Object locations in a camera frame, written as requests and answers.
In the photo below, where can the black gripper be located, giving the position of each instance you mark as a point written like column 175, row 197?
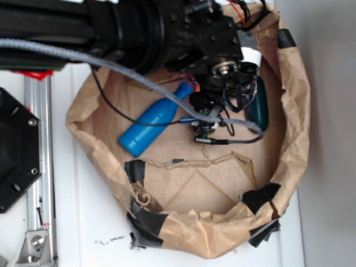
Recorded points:
column 223, row 57

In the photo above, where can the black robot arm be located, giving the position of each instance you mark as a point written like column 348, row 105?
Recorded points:
column 131, row 33

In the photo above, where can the dark teal oval case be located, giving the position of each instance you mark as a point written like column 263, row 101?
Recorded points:
column 258, row 111

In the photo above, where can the blue plastic bottle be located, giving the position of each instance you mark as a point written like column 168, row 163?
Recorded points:
column 141, row 134

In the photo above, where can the brown paper bag basin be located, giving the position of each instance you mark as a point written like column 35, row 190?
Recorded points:
column 203, row 199

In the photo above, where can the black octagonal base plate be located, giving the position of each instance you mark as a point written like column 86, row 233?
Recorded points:
column 20, row 153

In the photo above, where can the aluminium extrusion rail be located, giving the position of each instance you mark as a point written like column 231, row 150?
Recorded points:
column 40, row 196

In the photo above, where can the metal corner bracket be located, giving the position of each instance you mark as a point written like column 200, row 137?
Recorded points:
column 36, row 249

